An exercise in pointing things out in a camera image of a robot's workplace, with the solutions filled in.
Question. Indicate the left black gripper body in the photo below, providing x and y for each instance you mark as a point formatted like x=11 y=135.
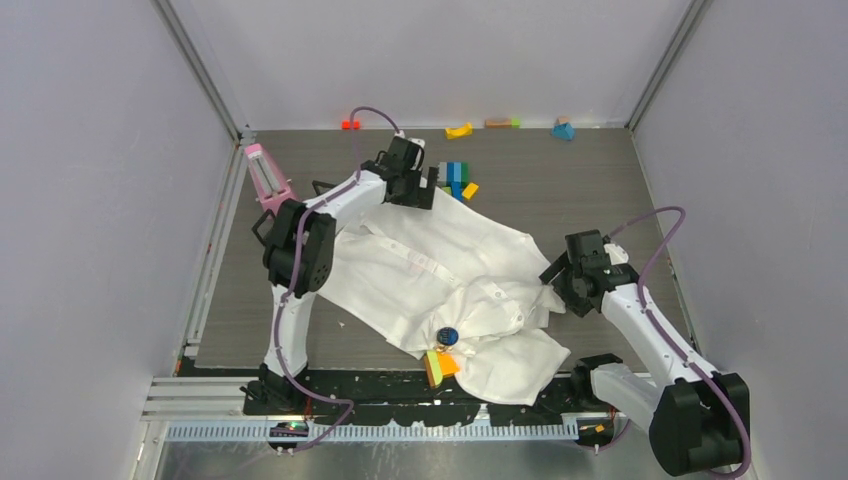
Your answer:
x=413 y=181

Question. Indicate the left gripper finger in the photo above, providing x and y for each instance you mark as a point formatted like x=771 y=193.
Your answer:
x=418 y=198
x=432 y=179

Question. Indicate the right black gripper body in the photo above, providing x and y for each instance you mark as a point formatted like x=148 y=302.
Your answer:
x=567 y=284

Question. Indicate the white shirt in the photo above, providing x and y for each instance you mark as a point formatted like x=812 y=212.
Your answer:
x=408 y=273

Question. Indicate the black frame display box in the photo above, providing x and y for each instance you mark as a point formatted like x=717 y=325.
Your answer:
x=322 y=187

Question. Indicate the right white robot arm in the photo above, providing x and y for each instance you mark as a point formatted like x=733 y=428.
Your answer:
x=696 y=417

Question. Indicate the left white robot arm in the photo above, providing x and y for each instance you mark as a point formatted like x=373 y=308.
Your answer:
x=299 y=251

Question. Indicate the grey blue green block stack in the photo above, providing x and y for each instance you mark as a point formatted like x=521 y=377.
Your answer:
x=453 y=177

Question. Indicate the small yellow block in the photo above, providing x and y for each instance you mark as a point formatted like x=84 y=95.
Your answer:
x=469 y=191

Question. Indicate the yellow arch block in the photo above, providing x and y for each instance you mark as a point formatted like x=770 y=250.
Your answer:
x=459 y=132

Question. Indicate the tan and green block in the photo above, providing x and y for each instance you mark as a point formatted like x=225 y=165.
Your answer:
x=505 y=122

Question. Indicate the pink metronome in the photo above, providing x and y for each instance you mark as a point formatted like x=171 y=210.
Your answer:
x=271 y=185

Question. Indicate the blue triangle block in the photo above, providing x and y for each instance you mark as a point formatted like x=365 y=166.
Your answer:
x=563 y=129

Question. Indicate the orange yellow block pile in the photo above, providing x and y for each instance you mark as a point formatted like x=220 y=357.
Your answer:
x=438 y=366

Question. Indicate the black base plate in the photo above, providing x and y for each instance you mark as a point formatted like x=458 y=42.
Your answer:
x=378 y=397

